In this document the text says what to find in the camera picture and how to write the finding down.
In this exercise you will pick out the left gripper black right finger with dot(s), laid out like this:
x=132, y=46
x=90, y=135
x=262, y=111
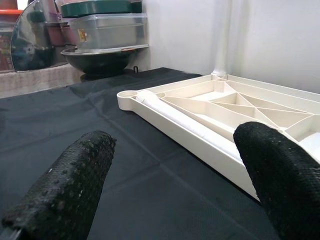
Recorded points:
x=282, y=180

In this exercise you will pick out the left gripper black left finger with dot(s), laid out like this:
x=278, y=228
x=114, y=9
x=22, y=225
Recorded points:
x=65, y=187

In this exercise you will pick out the white plastic children table top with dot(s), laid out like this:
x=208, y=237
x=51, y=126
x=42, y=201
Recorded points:
x=190, y=140

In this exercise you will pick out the black tablecloth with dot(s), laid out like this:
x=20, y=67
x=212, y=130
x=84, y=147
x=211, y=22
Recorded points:
x=125, y=175

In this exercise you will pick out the beige cloth covered stand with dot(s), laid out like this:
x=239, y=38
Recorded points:
x=32, y=80

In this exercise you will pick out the black wok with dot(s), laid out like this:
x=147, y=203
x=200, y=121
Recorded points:
x=100, y=61

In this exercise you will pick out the clear plastic storage box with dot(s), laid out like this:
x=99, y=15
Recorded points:
x=112, y=32

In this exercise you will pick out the green pot lid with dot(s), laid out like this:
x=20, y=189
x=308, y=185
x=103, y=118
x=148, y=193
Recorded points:
x=100, y=7

